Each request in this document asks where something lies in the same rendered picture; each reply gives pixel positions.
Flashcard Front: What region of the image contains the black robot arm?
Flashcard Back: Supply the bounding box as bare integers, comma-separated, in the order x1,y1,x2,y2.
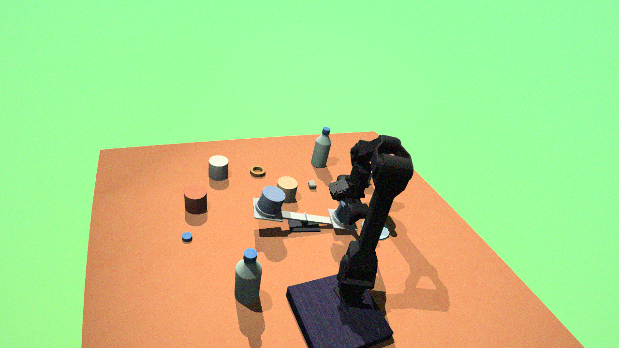
328,134,413,307

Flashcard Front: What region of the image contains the white balance beam with square pans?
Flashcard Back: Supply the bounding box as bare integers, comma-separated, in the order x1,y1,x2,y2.
253,198,358,232

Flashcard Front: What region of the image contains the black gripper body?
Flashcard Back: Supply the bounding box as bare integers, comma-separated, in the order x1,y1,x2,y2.
336,174,369,219

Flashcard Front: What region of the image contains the tan ring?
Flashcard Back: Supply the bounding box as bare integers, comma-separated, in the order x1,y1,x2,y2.
250,165,265,177

